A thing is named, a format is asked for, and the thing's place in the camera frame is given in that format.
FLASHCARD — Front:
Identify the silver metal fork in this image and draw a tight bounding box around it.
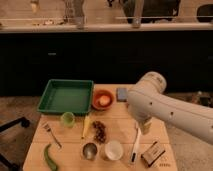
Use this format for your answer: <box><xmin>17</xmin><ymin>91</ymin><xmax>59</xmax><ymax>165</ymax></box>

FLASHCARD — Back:
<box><xmin>44</xmin><ymin>124</ymin><xmax>62</xmax><ymax>148</ymax></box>

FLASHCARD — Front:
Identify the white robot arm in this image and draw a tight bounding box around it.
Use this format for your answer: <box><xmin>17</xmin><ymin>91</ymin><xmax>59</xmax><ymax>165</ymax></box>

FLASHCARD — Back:
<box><xmin>127</xmin><ymin>71</ymin><xmax>213</xmax><ymax>144</ymax></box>

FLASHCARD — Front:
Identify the green plastic tray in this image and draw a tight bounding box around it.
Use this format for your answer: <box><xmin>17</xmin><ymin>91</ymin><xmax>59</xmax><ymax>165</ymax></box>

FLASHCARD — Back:
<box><xmin>38</xmin><ymin>79</ymin><xmax>94</xmax><ymax>116</ymax></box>

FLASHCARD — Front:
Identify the brown cardboard box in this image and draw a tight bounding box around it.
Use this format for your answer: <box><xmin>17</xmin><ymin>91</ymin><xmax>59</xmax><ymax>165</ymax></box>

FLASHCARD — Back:
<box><xmin>141</xmin><ymin>141</ymin><xmax>165</xmax><ymax>167</ymax></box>

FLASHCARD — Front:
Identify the white ceramic cup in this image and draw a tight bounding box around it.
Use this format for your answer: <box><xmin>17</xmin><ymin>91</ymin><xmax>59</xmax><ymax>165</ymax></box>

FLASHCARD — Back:
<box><xmin>104</xmin><ymin>140</ymin><xmax>124</xmax><ymax>161</ymax></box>

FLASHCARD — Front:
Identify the blue sponge block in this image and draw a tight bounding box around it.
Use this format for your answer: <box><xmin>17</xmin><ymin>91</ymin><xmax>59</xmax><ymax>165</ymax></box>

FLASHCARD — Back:
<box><xmin>116</xmin><ymin>88</ymin><xmax>127</xmax><ymax>102</ymax></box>

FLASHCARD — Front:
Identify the brown dried fruit cluster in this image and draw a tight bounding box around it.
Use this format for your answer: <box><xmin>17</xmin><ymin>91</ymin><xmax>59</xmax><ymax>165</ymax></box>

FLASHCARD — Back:
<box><xmin>92</xmin><ymin>121</ymin><xmax>106</xmax><ymax>144</ymax></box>

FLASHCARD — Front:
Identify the orange bowl with egg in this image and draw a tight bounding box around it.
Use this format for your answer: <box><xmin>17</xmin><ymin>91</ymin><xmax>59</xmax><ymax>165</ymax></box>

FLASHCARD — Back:
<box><xmin>92</xmin><ymin>89</ymin><xmax>114</xmax><ymax>110</ymax></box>

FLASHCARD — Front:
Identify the yellow banana piece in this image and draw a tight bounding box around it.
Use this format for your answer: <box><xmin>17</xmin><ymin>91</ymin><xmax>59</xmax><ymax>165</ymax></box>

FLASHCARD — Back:
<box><xmin>82</xmin><ymin>115</ymin><xmax>90</xmax><ymax>139</ymax></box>

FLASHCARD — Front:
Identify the small metal cup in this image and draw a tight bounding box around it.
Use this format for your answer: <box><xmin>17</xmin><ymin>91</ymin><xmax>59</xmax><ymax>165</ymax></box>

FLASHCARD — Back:
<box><xmin>83</xmin><ymin>143</ymin><xmax>98</xmax><ymax>160</ymax></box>

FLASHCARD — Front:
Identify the dark counter cabinet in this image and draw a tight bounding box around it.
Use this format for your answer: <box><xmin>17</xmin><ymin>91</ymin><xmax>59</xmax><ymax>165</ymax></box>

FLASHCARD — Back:
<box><xmin>0</xmin><ymin>31</ymin><xmax>213</xmax><ymax>96</ymax></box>

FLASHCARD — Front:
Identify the small green cup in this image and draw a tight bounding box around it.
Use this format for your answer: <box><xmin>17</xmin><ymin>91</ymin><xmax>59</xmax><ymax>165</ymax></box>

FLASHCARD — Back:
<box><xmin>60</xmin><ymin>112</ymin><xmax>75</xmax><ymax>128</ymax></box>

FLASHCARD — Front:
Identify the black office chair base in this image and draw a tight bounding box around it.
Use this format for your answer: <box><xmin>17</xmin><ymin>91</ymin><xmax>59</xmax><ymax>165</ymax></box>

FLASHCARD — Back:
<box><xmin>0</xmin><ymin>116</ymin><xmax>31</xmax><ymax>171</ymax></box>

